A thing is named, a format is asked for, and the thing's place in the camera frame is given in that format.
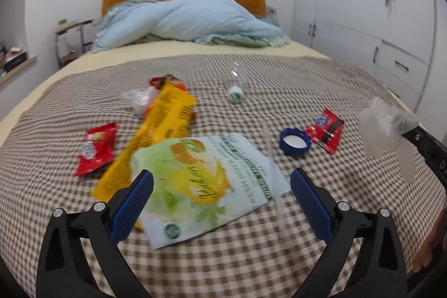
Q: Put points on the clear plastic bag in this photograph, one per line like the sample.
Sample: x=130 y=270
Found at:
x=379 y=130

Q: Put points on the white plastic bag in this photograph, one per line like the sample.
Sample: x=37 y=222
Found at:
x=138 y=100

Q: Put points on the red and orange snack wrapper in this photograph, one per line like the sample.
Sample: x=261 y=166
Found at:
x=157 y=81

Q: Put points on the black frame side table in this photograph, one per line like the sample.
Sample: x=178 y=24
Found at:
x=80 y=24

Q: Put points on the red snack packet white print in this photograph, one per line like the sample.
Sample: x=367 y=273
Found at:
x=97 y=151

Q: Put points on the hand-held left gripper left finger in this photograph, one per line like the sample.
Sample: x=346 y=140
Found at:
x=134 y=200

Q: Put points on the blue jar lid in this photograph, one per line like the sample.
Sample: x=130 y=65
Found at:
x=297 y=153

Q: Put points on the white wardrobe drawer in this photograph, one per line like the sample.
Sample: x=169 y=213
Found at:
x=401 y=57
x=394 y=85

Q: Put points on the red and black snack wrapper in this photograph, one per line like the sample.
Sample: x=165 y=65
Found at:
x=323 y=130

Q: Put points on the green and yellow food pouch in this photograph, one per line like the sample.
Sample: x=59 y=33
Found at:
x=195 y=186

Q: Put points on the wooden windowsill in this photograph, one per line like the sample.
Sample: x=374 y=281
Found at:
x=29 y=61

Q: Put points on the light blue duvet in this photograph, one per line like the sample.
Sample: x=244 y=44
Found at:
x=192 y=18

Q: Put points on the small white box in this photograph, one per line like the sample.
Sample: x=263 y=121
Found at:
x=16 y=49

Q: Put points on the black box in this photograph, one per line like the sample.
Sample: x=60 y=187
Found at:
x=15 y=62

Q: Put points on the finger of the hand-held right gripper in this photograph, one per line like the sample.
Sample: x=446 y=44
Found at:
x=417 y=137

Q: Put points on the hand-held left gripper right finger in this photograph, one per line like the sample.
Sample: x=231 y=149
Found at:
x=310 y=202

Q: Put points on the clear plastic bottle white cap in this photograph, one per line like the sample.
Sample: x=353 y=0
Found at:
x=236 y=93

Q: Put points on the brown checked blanket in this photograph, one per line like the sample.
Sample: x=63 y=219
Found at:
x=314 y=81

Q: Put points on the long yellow snack bag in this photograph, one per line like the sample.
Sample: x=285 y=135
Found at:
x=167 y=109

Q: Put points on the person's right hand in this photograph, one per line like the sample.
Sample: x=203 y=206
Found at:
x=431 y=249

